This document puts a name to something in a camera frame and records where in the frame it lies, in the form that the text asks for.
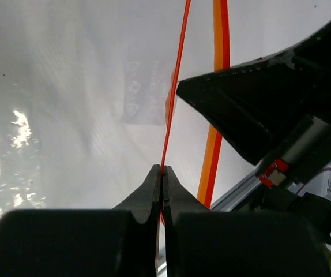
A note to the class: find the clear zip top bag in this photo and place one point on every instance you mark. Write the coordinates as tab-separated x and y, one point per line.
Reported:
83	86

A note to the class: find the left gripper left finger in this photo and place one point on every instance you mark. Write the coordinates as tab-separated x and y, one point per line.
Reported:
122	241

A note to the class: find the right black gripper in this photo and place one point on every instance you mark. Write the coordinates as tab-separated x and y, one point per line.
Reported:
279	114

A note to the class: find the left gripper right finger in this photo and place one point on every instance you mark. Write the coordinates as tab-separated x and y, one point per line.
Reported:
200	242

